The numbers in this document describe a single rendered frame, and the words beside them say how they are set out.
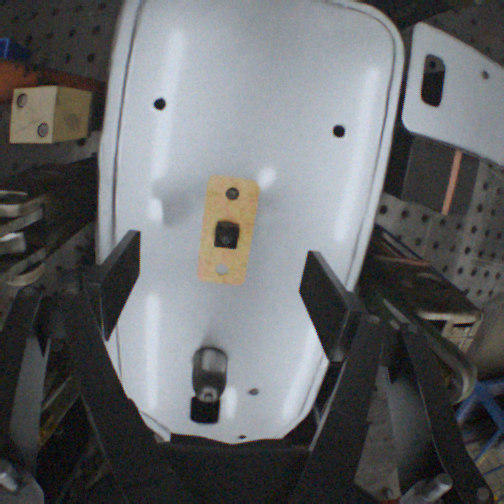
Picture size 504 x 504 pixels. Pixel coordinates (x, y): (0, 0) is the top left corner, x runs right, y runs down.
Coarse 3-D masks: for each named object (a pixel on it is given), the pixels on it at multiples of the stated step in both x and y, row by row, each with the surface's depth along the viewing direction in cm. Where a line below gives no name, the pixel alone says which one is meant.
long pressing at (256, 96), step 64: (128, 0) 17; (192, 0) 18; (256, 0) 18; (320, 0) 18; (128, 64) 19; (192, 64) 20; (256, 64) 20; (320, 64) 20; (384, 64) 20; (128, 128) 21; (192, 128) 21; (256, 128) 22; (320, 128) 22; (384, 128) 22; (128, 192) 23; (192, 192) 23; (320, 192) 24; (192, 256) 25; (256, 256) 25; (128, 320) 27; (192, 320) 27; (256, 320) 28; (128, 384) 30; (256, 384) 30; (320, 384) 32
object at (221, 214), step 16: (224, 176) 23; (208, 192) 23; (224, 192) 23; (240, 192) 23; (256, 192) 23; (208, 208) 23; (224, 208) 23; (240, 208) 24; (256, 208) 24; (208, 224) 24; (224, 224) 23; (240, 224) 24; (208, 240) 24; (240, 240) 24; (208, 256) 25; (224, 256) 25; (240, 256) 25; (208, 272) 25; (240, 272) 25
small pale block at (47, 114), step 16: (16, 96) 14; (32, 96) 14; (48, 96) 14; (64, 96) 15; (80, 96) 17; (16, 112) 14; (32, 112) 14; (48, 112) 14; (64, 112) 16; (80, 112) 18; (96, 112) 21; (16, 128) 14; (32, 128) 15; (48, 128) 15; (64, 128) 16; (80, 128) 18; (96, 128) 22
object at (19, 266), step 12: (24, 216) 16; (36, 216) 18; (0, 228) 14; (12, 228) 15; (36, 252) 18; (0, 264) 16; (12, 264) 16; (24, 264) 17; (0, 276) 15; (12, 276) 16
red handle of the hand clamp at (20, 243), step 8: (16, 232) 16; (24, 232) 17; (0, 240) 16; (8, 240) 16; (16, 240) 16; (24, 240) 17; (0, 248) 16; (8, 248) 16; (16, 248) 17; (24, 248) 17
